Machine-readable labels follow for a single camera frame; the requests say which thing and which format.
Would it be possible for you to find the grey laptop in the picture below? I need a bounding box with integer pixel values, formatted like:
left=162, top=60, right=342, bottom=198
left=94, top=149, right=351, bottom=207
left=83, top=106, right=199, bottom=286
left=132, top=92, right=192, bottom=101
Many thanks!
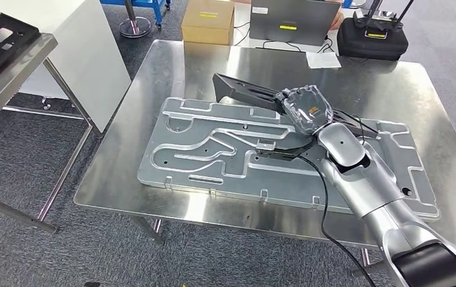
left=248, top=0, right=342, bottom=47

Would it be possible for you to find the stainless steel workbench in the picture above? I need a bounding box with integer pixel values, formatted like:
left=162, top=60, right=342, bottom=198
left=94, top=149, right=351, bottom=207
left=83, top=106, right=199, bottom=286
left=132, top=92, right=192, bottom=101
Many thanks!
left=73, top=38, right=456, bottom=278

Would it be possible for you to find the silver metal fixture plate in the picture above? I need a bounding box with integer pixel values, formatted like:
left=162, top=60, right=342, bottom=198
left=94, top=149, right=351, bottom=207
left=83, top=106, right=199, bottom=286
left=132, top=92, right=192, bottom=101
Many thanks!
left=137, top=97, right=441, bottom=221

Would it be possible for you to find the cardboard box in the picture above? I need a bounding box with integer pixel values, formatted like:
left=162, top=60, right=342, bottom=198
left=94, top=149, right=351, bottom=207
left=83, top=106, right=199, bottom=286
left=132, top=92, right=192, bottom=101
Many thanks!
left=181, top=0, right=236, bottom=45

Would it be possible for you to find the black plastic frame part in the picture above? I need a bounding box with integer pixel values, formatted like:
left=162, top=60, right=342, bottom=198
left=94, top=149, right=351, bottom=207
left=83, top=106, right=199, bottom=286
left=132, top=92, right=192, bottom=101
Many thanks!
left=212, top=73, right=380, bottom=140
left=0, top=13, right=42, bottom=97

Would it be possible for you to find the white paper sheet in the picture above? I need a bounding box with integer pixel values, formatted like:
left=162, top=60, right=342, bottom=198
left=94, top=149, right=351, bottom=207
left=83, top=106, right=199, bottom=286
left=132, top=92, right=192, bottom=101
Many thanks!
left=305, top=51, right=342, bottom=70

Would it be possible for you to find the chrome stanchion with round base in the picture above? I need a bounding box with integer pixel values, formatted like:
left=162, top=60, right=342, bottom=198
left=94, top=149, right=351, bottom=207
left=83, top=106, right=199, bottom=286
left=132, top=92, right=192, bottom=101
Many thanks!
left=118, top=0, right=153, bottom=39

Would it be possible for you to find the stainless steel table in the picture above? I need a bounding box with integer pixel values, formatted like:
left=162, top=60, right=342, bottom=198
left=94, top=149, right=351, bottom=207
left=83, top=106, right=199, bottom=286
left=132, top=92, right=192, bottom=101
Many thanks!
left=0, top=33, right=105, bottom=234

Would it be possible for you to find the black metal bracket rig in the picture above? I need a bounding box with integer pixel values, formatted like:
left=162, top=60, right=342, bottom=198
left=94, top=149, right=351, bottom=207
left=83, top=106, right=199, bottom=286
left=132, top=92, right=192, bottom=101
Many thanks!
left=352, top=0, right=416, bottom=30

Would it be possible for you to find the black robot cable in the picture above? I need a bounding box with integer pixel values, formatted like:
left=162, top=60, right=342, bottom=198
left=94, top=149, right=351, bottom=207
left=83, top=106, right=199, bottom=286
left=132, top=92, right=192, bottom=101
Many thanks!
left=296, top=153, right=378, bottom=287

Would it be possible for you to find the white panel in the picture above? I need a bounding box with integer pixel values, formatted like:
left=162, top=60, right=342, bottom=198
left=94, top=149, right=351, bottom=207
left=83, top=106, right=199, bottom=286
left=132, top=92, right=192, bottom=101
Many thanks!
left=0, top=0, right=132, bottom=134

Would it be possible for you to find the black carrying case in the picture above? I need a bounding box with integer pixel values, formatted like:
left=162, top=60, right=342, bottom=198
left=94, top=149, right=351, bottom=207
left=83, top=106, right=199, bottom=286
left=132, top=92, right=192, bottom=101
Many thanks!
left=337, top=17, right=409, bottom=62

